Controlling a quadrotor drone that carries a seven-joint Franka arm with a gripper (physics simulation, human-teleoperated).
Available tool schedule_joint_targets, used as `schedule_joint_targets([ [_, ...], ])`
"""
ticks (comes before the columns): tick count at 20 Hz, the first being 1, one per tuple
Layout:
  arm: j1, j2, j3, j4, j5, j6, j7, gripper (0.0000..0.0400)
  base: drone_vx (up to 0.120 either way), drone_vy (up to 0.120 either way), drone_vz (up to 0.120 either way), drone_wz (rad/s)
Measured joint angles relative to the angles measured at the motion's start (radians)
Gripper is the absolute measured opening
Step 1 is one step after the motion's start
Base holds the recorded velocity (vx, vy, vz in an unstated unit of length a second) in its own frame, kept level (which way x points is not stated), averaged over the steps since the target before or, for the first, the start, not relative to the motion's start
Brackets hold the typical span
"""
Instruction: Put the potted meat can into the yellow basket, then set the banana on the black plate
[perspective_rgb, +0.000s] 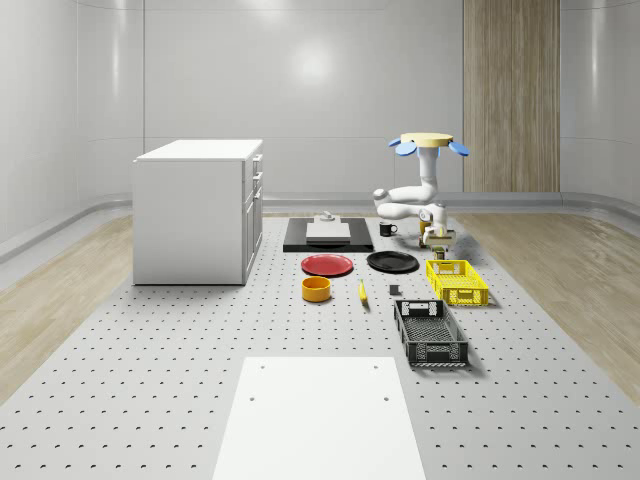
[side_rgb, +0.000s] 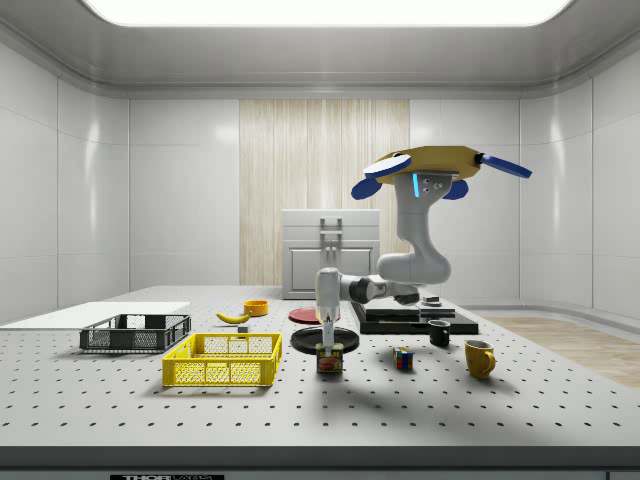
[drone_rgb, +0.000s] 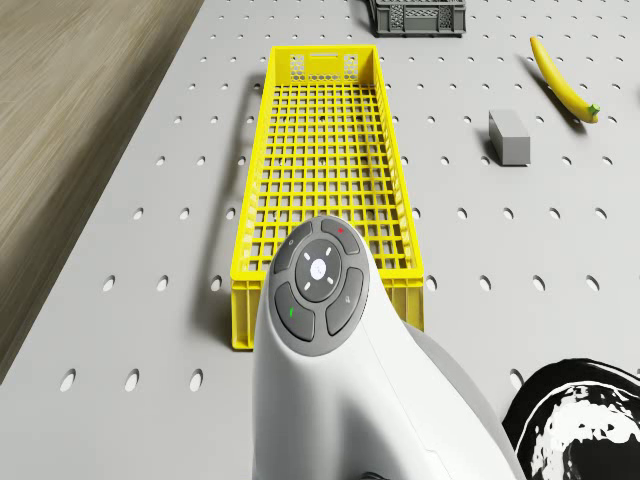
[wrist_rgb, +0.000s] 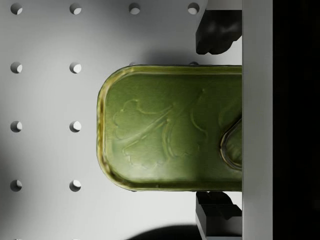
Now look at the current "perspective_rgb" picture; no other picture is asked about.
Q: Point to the black stove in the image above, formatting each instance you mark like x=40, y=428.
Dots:
x=295, y=240

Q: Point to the yellow basket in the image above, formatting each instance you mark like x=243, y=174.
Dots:
x=457, y=282

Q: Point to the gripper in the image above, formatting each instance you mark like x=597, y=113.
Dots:
x=438, y=239

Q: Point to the banana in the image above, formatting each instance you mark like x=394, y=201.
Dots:
x=362, y=294

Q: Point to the black mug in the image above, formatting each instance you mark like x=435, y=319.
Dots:
x=385, y=229

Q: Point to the white cabinet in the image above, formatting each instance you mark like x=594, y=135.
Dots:
x=190, y=220

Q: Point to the yellow bowl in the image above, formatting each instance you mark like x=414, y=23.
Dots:
x=316, y=290

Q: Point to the grey cube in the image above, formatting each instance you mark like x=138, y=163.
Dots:
x=395, y=289

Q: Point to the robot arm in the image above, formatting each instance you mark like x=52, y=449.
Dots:
x=407, y=194

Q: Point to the black plate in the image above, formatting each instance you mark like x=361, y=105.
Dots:
x=392, y=261

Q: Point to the red plate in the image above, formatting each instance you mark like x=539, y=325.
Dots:
x=327, y=264

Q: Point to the white board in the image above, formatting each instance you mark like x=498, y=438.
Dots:
x=317, y=420

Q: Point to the dark grey basket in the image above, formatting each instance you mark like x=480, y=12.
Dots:
x=430, y=334

